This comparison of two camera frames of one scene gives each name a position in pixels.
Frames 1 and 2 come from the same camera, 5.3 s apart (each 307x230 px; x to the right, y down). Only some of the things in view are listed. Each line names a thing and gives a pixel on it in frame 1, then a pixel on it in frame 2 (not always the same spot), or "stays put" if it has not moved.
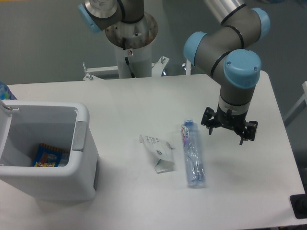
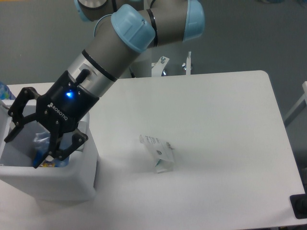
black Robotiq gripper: (228, 120) → (66, 101)
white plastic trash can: (25, 124) stays put
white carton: (161, 150) stays put
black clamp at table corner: (299, 203) stays put
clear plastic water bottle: (191, 138) → (41, 144)
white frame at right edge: (299, 106) stays put
